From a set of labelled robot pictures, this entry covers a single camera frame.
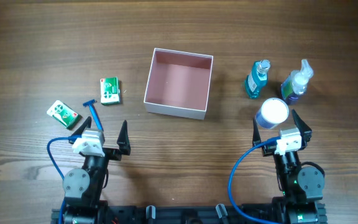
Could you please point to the green soap box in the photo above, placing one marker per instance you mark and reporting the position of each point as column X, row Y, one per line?
column 63, row 114
column 110, row 91

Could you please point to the green soap box tilted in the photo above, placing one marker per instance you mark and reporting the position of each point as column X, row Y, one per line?
column 63, row 114

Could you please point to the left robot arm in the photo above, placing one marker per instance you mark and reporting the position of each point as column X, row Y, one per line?
column 83, row 186

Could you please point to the white box pink interior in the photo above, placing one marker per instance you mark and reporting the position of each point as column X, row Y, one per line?
column 178, row 83

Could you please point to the blue mouthwash bottle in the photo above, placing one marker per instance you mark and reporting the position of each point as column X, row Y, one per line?
column 257, row 78

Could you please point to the blue jar white lid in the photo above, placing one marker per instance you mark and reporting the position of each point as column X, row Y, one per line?
column 273, row 112

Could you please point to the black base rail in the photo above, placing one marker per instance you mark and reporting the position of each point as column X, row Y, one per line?
column 212, row 214

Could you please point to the blue disposable razor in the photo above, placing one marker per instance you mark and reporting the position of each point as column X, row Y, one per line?
column 90, row 105

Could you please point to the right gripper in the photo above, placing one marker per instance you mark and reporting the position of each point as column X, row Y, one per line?
column 266, row 150

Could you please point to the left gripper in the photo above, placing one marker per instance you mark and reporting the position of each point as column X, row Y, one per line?
column 111, row 152

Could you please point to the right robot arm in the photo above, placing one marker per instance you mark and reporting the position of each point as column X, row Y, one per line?
column 301, row 183

